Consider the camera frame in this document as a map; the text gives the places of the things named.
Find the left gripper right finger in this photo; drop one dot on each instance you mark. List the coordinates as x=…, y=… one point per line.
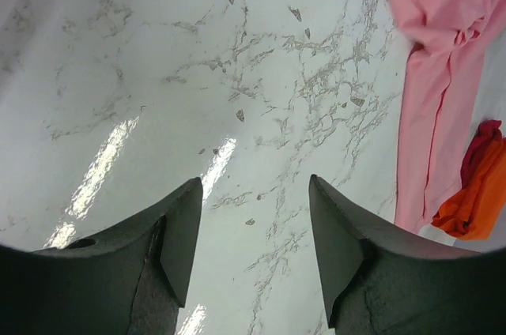
x=377, y=278

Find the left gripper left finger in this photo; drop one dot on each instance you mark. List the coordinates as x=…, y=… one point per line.
x=131, y=278

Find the pink t shirt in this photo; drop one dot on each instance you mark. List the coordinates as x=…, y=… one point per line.
x=443, y=73

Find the orange folded t shirt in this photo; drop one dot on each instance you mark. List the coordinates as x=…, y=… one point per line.
x=472, y=213

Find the dark red folded t shirt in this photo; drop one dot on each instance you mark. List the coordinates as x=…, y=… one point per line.
x=487, y=132

